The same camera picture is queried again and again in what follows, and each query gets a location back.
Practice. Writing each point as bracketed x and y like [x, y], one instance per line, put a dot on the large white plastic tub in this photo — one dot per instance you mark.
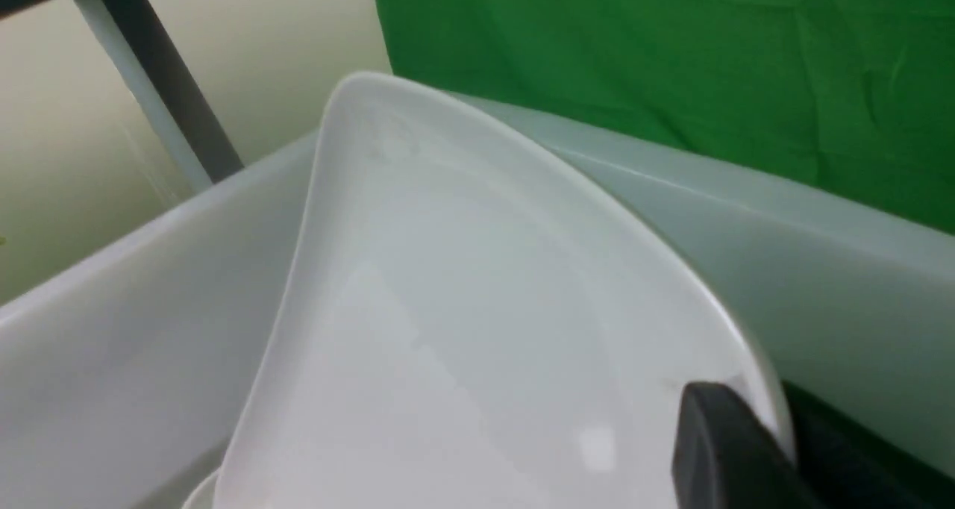
[124, 376]

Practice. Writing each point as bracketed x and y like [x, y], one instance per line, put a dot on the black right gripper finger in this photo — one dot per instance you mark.
[724, 457]

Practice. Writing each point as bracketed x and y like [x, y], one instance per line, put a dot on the large white rectangular plate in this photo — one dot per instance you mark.
[472, 322]

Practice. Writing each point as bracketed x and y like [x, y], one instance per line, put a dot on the green backdrop cloth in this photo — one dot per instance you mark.
[854, 97]

